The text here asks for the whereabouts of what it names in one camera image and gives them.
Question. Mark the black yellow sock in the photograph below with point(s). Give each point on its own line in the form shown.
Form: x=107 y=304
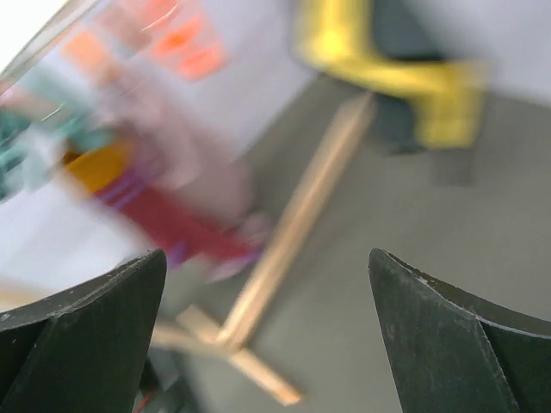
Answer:
x=428 y=98

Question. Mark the pink sock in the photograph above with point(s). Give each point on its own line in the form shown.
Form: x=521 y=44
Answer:
x=184 y=160

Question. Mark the teal plastic clip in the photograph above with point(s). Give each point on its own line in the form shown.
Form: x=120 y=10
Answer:
x=43 y=102

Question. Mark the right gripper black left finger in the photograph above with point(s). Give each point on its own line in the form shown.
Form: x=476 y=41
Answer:
x=83 y=349

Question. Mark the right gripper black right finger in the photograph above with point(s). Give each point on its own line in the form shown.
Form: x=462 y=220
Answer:
x=451 y=351

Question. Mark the wooden hanger stand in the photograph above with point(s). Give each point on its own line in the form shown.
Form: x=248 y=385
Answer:
x=194 y=331

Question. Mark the maroon orange striped sock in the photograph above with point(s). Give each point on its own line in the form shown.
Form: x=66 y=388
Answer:
x=109 y=177

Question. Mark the orange plastic clip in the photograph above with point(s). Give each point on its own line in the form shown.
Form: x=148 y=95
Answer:
x=189 y=47

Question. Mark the white round clip hanger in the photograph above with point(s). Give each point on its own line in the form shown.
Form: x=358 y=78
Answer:
x=29 y=28

